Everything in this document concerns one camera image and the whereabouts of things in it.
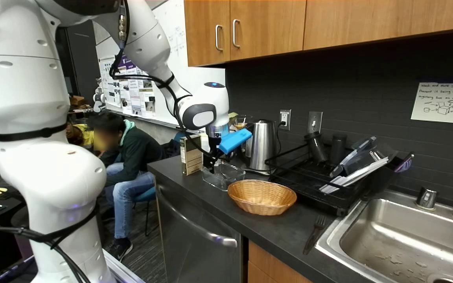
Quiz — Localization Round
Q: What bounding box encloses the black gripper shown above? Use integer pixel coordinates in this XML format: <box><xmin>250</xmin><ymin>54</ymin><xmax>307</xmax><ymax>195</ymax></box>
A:
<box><xmin>204</xmin><ymin>131</ymin><xmax>228</xmax><ymax>177</ymax></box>

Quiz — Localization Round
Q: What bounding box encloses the woven wicker basket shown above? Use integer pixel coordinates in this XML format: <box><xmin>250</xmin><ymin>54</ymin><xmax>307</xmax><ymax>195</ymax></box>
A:
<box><xmin>226</xmin><ymin>178</ymin><xmax>299</xmax><ymax>217</ymax></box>

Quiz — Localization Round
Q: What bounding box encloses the rectangular glass container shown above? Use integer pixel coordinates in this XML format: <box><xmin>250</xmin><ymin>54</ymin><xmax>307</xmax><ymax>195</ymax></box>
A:
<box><xmin>200</xmin><ymin>159</ymin><xmax>247</xmax><ymax>194</ymax></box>

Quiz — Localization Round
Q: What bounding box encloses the small brown tea box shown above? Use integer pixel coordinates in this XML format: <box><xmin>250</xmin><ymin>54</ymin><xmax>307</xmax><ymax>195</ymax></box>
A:
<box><xmin>179</xmin><ymin>132</ymin><xmax>204</xmax><ymax>178</ymax></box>

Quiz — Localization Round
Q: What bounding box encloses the stainless steel electric kettle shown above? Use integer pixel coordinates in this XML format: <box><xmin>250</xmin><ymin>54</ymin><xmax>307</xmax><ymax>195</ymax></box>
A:
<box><xmin>244</xmin><ymin>120</ymin><xmax>280</xmax><ymax>178</ymax></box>

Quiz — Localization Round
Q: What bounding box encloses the blue chair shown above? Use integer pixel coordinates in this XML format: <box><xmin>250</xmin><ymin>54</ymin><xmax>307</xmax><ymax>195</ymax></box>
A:
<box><xmin>134</xmin><ymin>184</ymin><xmax>160</xmax><ymax>238</ymax></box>

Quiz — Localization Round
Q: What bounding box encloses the stainless steel dishwasher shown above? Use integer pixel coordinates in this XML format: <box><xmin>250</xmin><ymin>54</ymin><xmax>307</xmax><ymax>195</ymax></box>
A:
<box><xmin>154</xmin><ymin>180</ymin><xmax>247</xmax><ymax>283</ymax></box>

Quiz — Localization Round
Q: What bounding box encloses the person in dark hoodie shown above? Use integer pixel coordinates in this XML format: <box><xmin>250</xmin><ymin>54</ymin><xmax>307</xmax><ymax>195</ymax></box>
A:
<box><xmin>86</xmin><ymin>110</ymin><xmax>163</xmax><ymax>263</ymax></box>

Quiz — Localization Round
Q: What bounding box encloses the black dish drying rack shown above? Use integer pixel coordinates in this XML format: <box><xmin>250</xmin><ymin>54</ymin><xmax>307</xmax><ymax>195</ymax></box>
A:
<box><xmin>266</xmin><ymin>132</ymin><xmax>418</xmax><ymax>217</ymax></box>

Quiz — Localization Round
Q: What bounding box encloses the black cup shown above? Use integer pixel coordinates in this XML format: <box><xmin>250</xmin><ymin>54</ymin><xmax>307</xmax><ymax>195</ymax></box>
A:
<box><xmin>303</xmin><ymin>131</ymin><xmax>329</xmax><ymax>166</ymax></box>

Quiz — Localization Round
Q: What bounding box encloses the large white whiteboard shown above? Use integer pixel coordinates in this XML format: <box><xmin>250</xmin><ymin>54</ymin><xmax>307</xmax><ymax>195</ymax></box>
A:
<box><xmin>91</xmin><ymin>0</ymin><xmax>228</xmax><ymax>132</ymax></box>

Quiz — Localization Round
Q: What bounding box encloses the wooden lower cabinet door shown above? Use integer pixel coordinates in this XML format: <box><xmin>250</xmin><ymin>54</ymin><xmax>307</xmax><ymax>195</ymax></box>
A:
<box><xmin>247</xmin><ymin>239</ymin><xmax>313</xmax><ymax>283</ymax></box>

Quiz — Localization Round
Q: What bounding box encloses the wooden cabinet door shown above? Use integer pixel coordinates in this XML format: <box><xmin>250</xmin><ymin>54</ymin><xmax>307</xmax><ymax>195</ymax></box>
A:
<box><xmin>229</xmin><ymin>0</ymin><xmax>308</xmax><ymax>63</ymax></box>
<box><xmin>303</xmin><ymin>0</ymin><xmax>453</xmax><ymax>52</ymax></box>
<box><xmin>184</xmin><ymin>0</ymin><xmax>233</xmax><ymax>68</ymax></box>
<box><xmin>247</xmin><ymin>239</ymin><xmax>313</xmax><ymax>283</ymax></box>

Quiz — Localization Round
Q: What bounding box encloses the person in yellow shirt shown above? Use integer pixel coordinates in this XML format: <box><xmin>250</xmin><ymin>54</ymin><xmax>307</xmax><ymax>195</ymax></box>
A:
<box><xmin>66</xmin><ymin>123</ymin><xmax>108</xmax><ymax>158</ymax></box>

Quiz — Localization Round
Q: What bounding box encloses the wooden upper cabinet door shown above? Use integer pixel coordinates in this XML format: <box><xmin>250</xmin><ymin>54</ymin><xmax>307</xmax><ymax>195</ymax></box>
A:
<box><xmin>184</xmin><ymin>0</ymin><xmax>233</xmax><ymax>68</ymax></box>
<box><xmin>229</xmin><ymin>0</ymin><xmax>308</xmax><ymax>63</ymax></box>
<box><xmin>303</xmin><ymin>0</ymin><xmax>453</xmax><ymax>52</ymax></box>

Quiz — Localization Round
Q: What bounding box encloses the purple rimmed lid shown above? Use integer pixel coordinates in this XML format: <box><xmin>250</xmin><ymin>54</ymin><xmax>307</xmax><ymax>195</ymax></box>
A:
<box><xmin>393</xmin><ymin>151</ymin><xmax>417</xmax><ymax>175</ymax></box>

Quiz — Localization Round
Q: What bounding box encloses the stainless steel sink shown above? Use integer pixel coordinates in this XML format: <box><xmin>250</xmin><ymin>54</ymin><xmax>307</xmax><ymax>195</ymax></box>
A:
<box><xmin>313</xmin><ymin>189</ymin><xmax>453</xmax><ymax>283</ymax></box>

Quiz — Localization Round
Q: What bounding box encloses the small chrome sink fitting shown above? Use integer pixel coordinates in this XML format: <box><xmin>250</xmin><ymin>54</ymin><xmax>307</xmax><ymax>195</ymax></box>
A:
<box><xmin>417</xmin><ymin>186</ymin><xmax>440</xmax><ymax>210</ymax></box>

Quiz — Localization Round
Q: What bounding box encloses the handwritten white paper note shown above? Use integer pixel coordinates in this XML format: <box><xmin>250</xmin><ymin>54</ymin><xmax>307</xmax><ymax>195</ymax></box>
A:
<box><xmin>409</xmin><ymin>81</ymin><xmax>453</xmax><ymax>126</ymax></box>

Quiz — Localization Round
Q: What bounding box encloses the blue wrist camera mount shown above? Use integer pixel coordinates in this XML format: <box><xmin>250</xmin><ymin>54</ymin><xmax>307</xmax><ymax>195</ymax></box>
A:
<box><xmin>217</xmin><ymin>128</ymin><xmax>253</xmax><ymax>158</ymax></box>

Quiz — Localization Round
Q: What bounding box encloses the silver dishwasher handle bar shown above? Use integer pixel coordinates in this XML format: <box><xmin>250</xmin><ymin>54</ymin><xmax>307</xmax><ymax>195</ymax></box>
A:
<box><xmin>157</xmin><ymin>194</ymin><xmax>240</xmax><ymax>250</ymax></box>

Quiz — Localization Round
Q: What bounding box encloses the white wall outlet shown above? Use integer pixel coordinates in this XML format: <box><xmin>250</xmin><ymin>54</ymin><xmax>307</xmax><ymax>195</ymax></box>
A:
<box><xmin>278</xmin><ymin>109</ymin><xmax>294</xmax><ymax>132</ymax></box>

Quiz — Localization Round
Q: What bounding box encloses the grey wall switch plate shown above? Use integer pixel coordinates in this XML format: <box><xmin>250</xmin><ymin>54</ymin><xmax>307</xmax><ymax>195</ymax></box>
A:
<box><xmin>307</xmin><ymin>110</ymin><xmax>324</xmax><ymax>136</ymax></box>

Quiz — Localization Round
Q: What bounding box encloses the silver cabinet door handle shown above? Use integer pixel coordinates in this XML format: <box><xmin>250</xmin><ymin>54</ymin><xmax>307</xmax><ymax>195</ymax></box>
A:
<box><xmin>229</xmin><ymin>18</ymin><xmax>244</xmax><ymax>51</ymax></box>
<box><xmin>214</xmin><ymin>22</ymin><xmax>226</xmax><ymax>54</ymax></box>

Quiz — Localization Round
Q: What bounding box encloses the black base cable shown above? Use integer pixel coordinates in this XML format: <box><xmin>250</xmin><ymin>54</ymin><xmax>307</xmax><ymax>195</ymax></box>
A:
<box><xmin>0</xmin><ymin>156</ymin><xmax>102</xmax><ymax>283</ymax></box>

